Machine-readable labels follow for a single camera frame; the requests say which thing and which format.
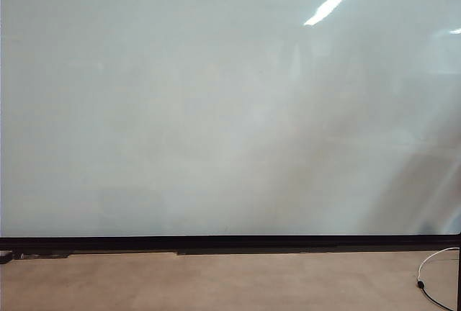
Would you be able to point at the small black block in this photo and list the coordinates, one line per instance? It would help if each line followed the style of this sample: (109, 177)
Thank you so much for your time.
(5, 257)

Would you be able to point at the black stand post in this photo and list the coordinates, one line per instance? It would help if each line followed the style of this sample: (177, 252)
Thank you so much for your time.
(459, 275)

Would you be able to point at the short dark tray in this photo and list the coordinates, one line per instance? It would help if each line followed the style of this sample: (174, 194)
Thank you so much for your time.
(47, 255)

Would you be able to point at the white glass whiteboard black frame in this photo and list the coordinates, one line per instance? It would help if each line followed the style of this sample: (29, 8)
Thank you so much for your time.
(144, 109)

